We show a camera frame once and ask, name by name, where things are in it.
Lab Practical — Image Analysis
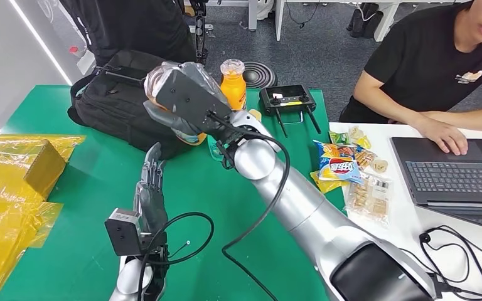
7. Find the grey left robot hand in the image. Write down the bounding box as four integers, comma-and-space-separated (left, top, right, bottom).
134, 142, 170, 236

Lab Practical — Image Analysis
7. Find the person's right hand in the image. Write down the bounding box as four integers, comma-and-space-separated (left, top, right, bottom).
425, 119, 469, 157

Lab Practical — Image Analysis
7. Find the orange Tide detergent bottle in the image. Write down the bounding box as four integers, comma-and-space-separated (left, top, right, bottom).
143, 61, 208, 147

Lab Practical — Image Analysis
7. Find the small teal bottle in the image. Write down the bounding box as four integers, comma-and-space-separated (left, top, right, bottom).
206, 136, 225, 163

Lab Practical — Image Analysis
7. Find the tall orange cleaner bottle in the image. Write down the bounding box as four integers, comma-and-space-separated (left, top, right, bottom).
219, 58, 248, 112

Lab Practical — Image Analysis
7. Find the dark grey laptop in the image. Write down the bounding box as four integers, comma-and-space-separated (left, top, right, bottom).
390, 136, 482, 232

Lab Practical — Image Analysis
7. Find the round cookie packet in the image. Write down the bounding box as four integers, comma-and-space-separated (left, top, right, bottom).
371, 158, 390, 174

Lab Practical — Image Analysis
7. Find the person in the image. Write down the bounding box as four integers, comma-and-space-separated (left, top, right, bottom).
59, 0, 198, 67
339, 0, 482, 157

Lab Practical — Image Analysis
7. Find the orange cracker packet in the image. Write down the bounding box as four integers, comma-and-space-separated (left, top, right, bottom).
354, 149, 378, 170

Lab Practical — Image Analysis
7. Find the clear cracker bag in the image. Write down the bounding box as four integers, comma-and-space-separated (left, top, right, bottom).
344, 171, 392, 228

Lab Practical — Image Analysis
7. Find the black backpack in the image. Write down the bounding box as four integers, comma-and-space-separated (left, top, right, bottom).
67, 50, 203, 161

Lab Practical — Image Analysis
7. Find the green snack packet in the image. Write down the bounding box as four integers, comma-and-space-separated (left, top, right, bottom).
328, 130, 351, 146

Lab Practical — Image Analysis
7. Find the blue yellow chips bag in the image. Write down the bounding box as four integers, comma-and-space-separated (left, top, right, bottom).
312, 139, 365, 186

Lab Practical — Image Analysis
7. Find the brown cardboard box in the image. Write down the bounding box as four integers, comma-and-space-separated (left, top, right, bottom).
0, 139, 67, 201

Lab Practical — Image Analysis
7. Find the black power bank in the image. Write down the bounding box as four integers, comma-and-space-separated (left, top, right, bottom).
95, 65, 147, 88

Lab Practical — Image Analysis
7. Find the black bag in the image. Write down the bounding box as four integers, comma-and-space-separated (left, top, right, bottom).
346, 3, 385, 39

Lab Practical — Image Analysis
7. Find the black adapter, yellow label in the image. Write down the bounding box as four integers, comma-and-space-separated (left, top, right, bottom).
431, 273, 451, 295

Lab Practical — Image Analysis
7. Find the yellow plastic film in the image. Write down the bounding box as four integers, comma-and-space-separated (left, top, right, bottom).
0, 134, 87, 301

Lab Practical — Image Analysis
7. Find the black remote controller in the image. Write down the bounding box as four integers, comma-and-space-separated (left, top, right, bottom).
259, 84, 323, 139

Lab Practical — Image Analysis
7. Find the black ribbed round disc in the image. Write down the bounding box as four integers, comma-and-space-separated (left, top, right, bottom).
242, 61, 279, 90

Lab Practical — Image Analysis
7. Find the black metal stand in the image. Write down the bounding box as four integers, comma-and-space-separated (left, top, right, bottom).
189, 0, 210, 65

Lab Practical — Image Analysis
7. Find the white desk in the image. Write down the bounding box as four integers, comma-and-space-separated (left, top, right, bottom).
207, 0, 259, 32
274, 0, 471, 43

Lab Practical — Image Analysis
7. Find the white bag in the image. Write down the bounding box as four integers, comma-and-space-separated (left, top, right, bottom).
257, 0, 275, 21

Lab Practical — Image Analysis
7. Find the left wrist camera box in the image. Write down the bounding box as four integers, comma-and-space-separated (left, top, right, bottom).
104, 208, 147, 257

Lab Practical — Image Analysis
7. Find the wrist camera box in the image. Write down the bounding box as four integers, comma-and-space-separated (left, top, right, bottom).
154, 67, 233, 135
104, 208, 147, 257

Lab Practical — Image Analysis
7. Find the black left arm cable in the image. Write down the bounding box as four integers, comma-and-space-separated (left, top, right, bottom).
136, 211, 216, 301

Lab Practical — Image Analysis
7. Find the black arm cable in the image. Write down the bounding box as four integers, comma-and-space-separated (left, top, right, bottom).
206, 110, 292, 301
136, 211, 216, 301

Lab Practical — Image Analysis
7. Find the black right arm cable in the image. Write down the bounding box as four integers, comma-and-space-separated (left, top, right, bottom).
206, 110, 292, 301

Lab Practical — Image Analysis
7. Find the black power cable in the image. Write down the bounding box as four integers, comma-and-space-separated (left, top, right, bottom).
417, 225, 482, 301

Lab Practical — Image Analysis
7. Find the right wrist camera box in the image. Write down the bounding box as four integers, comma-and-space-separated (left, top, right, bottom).
154, 67, 233, 135

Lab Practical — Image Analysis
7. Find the white metal frame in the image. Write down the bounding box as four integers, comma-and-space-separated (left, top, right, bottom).
68, 45, 97, 77

